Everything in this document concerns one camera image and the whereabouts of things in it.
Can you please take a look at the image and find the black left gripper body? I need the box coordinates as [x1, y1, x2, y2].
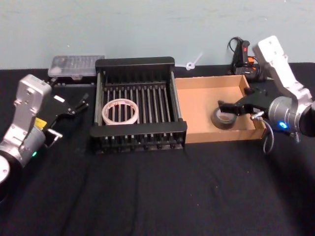
[35, 94, 75, 131]

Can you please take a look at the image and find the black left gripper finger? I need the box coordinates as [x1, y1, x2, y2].
[71, 103, 90, 116]
[72, 92, 90, 109]

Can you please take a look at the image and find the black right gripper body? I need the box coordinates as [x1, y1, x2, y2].
[242, 88, 272, 115]

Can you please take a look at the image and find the silver tape roll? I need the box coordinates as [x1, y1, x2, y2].
[211, 107, 238, 130]

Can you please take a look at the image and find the white tape roll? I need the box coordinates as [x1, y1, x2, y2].
[101, 99, 139, 125]

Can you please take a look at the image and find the shallow brown cardboard tray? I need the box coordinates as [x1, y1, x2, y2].
[174, 75, 268, 144]

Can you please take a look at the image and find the clear plastic case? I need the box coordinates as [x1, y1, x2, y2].
[48, 55, 106, 87]

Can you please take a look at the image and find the white three-armed plastic piece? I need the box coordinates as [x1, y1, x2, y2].
[175, 52, 204, 71]

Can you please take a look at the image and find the black rack with steel bars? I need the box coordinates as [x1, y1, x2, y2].
[90, 56, 188, 155]

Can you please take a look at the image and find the black table cloth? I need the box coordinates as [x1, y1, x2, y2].
[0, 62, 315, 236]

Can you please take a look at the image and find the black corded tool red switch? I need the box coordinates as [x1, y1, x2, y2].
[226, 36, 268, 83]

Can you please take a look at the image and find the thin cable with silver plug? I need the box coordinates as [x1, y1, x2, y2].
[44, 129, 63, 148]
[250, 111, 275, 154]

